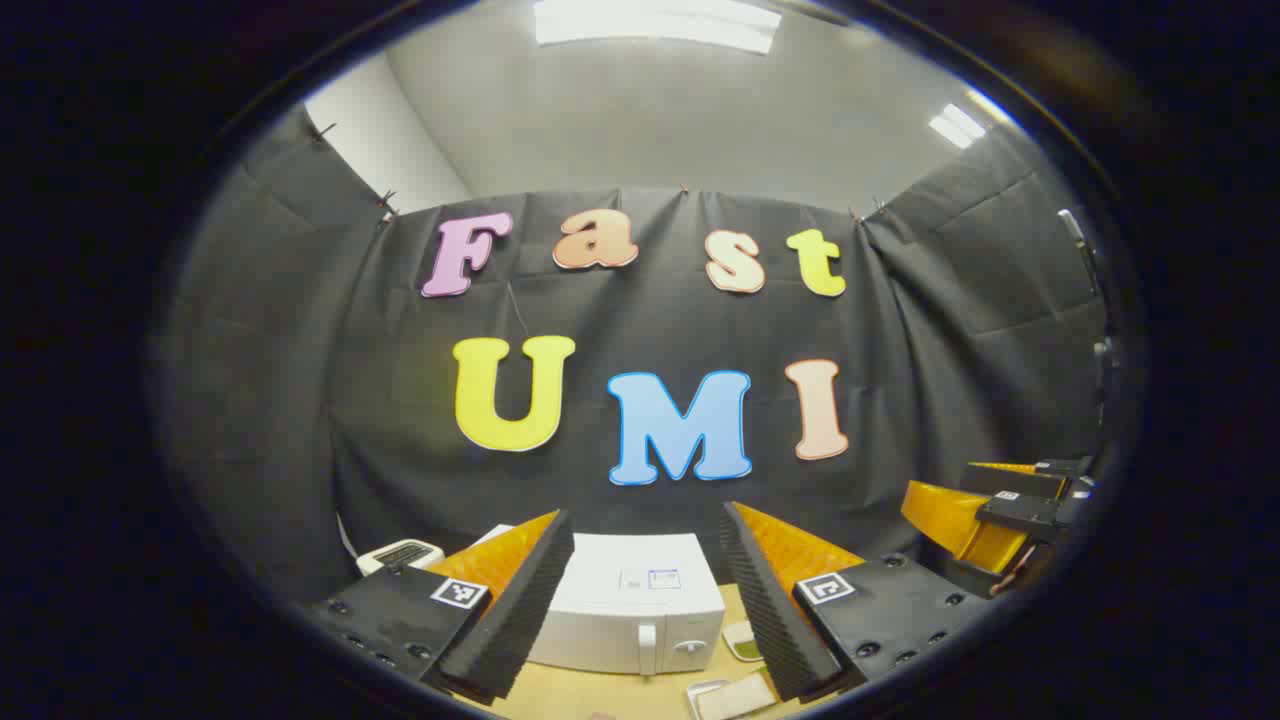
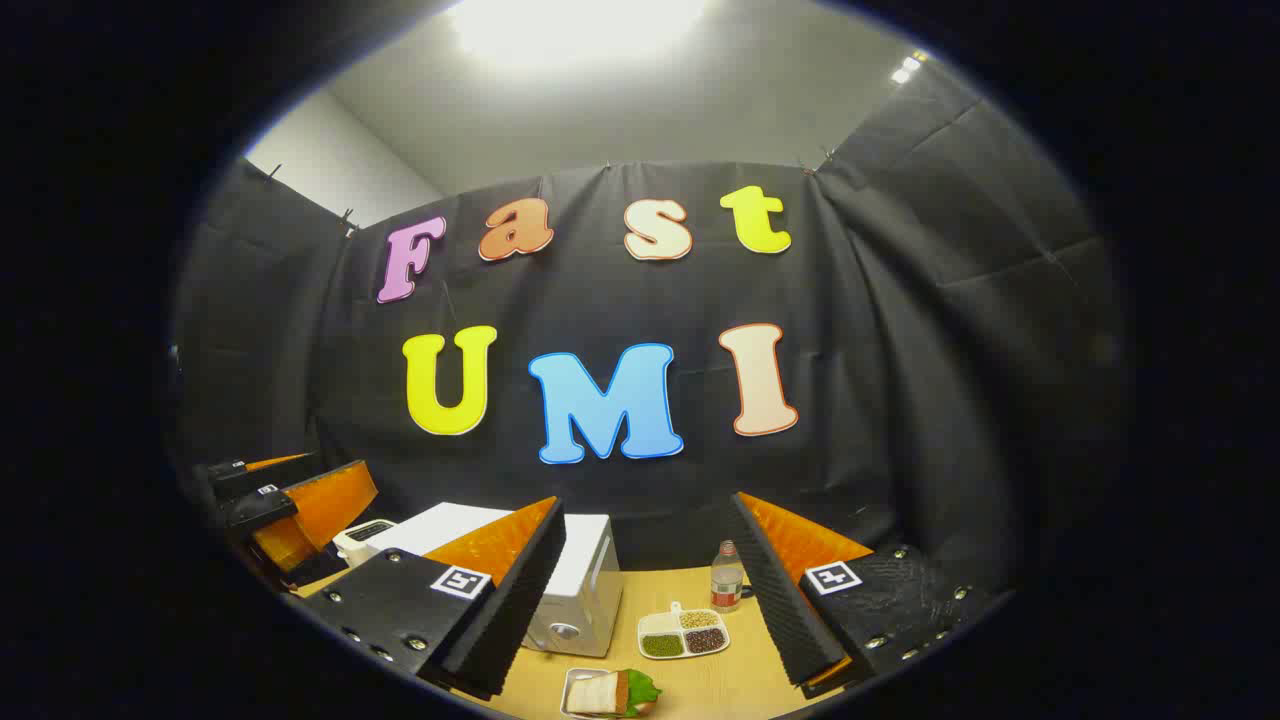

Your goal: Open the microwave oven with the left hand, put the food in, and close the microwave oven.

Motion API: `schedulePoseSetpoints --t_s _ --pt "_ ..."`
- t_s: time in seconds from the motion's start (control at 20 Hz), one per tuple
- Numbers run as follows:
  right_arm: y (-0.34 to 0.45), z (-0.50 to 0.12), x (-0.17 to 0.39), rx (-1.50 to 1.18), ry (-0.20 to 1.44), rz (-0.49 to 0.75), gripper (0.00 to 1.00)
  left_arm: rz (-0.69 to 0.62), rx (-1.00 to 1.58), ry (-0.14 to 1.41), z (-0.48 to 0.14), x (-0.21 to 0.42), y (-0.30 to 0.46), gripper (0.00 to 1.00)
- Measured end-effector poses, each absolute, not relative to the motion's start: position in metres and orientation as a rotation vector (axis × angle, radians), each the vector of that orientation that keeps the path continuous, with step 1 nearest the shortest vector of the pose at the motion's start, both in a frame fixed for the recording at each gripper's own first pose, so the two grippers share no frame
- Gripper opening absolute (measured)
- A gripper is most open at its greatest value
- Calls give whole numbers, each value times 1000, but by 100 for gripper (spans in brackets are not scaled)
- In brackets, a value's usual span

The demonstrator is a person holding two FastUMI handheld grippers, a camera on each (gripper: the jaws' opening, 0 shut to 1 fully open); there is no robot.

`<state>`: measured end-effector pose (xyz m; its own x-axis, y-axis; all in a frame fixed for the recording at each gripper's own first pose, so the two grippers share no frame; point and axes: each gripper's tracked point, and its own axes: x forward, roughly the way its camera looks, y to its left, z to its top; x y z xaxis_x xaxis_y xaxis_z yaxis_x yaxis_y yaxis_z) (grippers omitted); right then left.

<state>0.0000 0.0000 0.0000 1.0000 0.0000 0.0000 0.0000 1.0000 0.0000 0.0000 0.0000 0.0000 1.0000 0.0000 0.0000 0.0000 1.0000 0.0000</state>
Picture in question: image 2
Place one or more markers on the white toaster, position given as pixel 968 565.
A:
pixel 360 535

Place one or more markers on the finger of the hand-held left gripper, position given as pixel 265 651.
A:
pixel 330 505
pixel 228 478

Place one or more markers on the white divided dish with beans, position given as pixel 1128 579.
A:
pixel 665 625

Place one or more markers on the black backdrop cloth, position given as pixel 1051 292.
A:
pixel 900 350

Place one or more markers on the large ceiling light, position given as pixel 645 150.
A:
pixel 570 25

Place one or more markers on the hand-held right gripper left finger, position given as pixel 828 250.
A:
pixel 520 600

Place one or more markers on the white food tray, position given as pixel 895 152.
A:
pixel 567 700

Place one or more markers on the clear plastic bottle red label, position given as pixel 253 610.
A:
pixel 727 585

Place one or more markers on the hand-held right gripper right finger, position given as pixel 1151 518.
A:
pixel 790 600

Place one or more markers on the small ceiling light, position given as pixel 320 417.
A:
pixel 906 70

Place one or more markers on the white microwave oven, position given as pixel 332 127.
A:
pixel 585 570

